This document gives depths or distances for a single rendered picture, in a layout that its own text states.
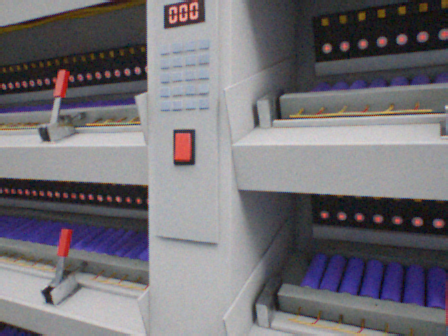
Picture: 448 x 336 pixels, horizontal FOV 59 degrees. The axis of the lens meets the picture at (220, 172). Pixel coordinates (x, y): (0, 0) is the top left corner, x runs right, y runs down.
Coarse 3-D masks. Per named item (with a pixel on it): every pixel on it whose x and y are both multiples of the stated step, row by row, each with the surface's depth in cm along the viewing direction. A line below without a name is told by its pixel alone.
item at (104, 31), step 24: (312, 0) 52; (336, 0) 50; (360, 0) 49; (384, 0) 48; (408, 0) 47; (48, 24) 75; (72, 24) 72; (96, 24) 69; (120, 24) 67; (144, 24) 64; (312, 24) 52; (0, 48) 82; (24, 48) 78; (48, 48) 75; (72, 48) 72; (96, 48) 70; (312, 48) 52; (312, 72) 52; (360, 72) 49; (312, 216) 53; (336, 240) 52
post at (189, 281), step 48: (240, 0) 37; (288, 0) 49; (240, 48) 37; (288, 48) 50; (240, 192) 38; (288, 192) 51; (192, 240) 38; (240, 240) 38; (192, 288) 39; (240, 288) 39
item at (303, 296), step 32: (288, 224) 50; (320, 224) 50; (352, 224) 48; (384, 224) 46; (416, 224) 44; (288, 256) 51; (320, 256) 47; (352, 256) 46; (384, 256) 44; (416, 256) 43; (256, 288) 41; (288, 288) 42; (320, 288) 42; (352, 288) 41; (384, 288) 40; (416, 288) 39; (224, 320) 35; (256, 320) 41; (288, 320) 40; (320, 320) 40; (352, 320) 38; (384, 320) 37; (416, 320) 35
